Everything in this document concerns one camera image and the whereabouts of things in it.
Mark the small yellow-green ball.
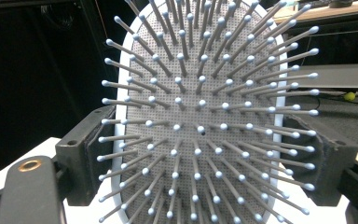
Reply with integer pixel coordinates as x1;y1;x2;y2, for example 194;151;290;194
343;91;357;103

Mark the light blue hairbrush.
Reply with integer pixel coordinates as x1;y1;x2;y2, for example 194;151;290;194
97;0;321;224

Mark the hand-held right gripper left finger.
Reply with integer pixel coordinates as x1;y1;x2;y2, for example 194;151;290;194
55;105;117;207

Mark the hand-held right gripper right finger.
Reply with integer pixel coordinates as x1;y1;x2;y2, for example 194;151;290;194
283;115;358;207

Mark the white metal frame desk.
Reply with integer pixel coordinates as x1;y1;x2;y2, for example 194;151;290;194
273;0;358;91

